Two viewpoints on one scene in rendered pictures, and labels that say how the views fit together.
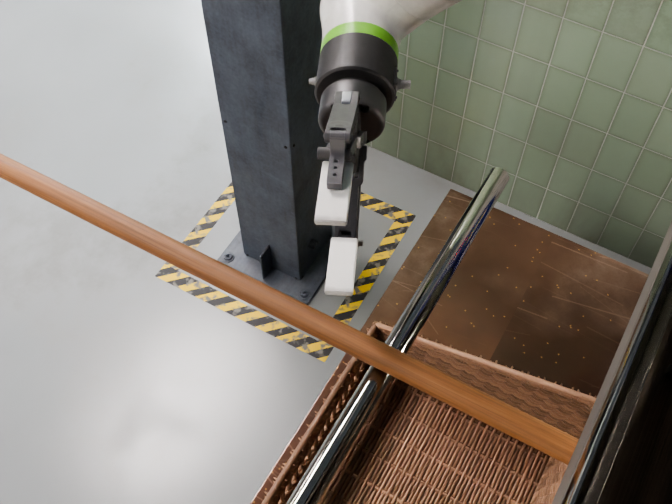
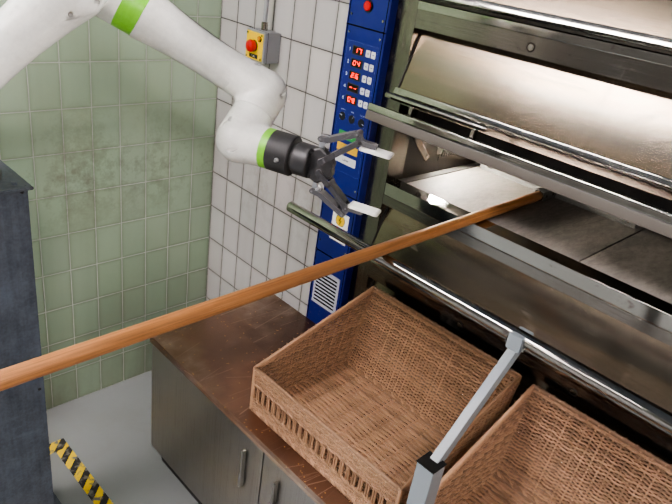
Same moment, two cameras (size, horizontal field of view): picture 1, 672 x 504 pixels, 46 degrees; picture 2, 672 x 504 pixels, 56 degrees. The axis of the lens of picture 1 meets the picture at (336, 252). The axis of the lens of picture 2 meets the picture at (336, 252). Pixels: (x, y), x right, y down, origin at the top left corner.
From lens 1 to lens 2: 1.31 m
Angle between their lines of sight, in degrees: 62
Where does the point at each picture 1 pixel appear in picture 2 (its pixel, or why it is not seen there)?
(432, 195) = (54, 422)
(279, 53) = (32, 298)
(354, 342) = (379, 247)
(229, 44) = not seen: outside the picture
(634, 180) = (169, 303)
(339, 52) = (283, 137)
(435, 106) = not seen: hidden behind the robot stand
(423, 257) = (192, 363)
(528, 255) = (222, 325)
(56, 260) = not seen: outside the picture
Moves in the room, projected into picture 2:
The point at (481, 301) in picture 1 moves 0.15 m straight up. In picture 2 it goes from (240, 353) to (243, 314)
